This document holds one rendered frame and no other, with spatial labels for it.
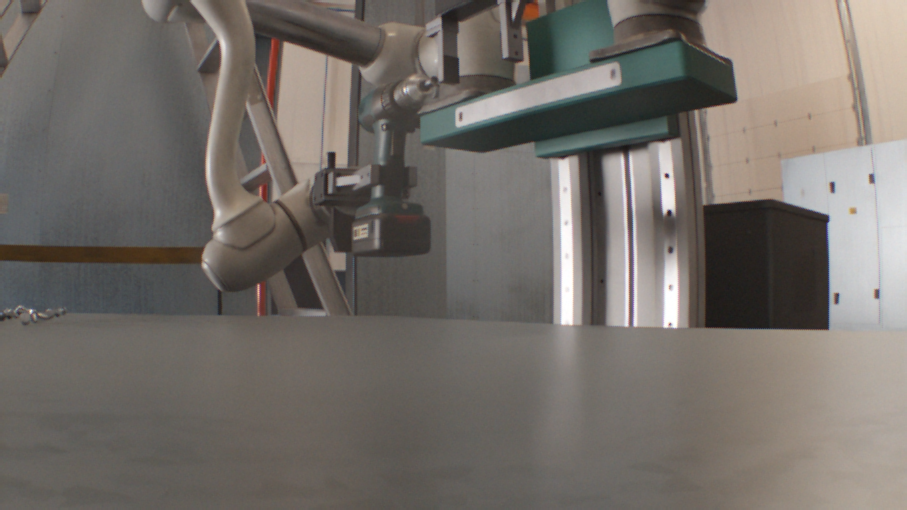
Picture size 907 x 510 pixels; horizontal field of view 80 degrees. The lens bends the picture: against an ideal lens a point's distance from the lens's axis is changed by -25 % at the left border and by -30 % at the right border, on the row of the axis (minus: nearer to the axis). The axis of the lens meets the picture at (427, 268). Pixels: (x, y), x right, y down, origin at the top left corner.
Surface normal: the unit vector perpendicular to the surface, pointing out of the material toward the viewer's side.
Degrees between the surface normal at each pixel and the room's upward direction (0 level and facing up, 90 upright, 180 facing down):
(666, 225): 90
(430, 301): 90
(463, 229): 90
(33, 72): 90
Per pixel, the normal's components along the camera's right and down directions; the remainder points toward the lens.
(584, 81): -0.83, -0.02
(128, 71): 0.42, -0.04
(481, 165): 0.08, -0.04
